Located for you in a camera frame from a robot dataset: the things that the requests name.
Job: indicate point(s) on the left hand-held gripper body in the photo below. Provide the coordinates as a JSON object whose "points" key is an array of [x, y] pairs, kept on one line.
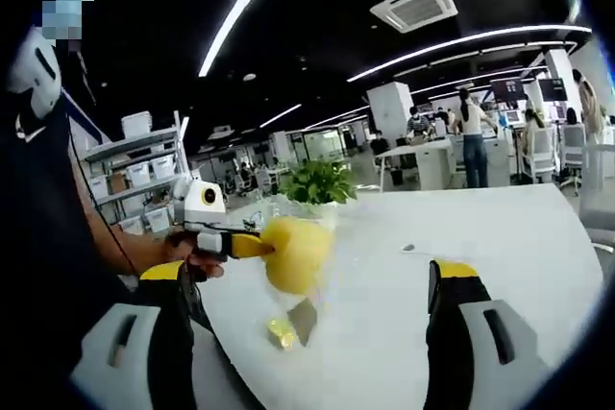
{"points": [[202, 206]]}

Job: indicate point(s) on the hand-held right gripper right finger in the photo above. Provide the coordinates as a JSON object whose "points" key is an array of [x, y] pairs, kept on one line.
{"points": [[475, 352]]}

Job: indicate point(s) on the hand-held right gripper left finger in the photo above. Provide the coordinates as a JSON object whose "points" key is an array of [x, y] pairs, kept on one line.
{"points": [[139, 347]]}

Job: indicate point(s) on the round yellow silicone block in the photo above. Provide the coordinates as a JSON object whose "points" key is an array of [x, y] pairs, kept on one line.
{"points": [[298, 256]]}

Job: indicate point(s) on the rectangular yellow silicone block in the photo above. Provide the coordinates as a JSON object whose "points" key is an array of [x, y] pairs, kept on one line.
{"points": [[290, 326]]}

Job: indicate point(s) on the person's left hand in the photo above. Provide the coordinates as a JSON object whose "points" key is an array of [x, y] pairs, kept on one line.
{"points": [[202, 266]]}

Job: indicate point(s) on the grey storage shelf rack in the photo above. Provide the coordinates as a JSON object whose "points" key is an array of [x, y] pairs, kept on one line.
{"points": [[137, 170]]}

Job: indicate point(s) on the green potted plant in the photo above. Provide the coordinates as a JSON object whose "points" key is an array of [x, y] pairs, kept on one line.
{"points": [[319, 184]]}

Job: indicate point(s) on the person in dark clothes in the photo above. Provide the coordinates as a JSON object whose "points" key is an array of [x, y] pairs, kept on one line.
{"points": [[43, 261]]}

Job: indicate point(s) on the white office desk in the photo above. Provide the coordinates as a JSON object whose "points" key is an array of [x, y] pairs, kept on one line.
{"points": [[423, 160]]}

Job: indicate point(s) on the white office chair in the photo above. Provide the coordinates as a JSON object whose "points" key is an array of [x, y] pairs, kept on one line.
{"points": [[540, 153]]}

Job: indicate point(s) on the white chest-worn device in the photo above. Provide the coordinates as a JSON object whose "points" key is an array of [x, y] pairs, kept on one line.
{"points": [[36, 74]]}

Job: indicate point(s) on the white ceiling air vent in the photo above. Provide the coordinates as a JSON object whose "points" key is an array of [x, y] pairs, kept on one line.
{"points": [[413, 5]]}

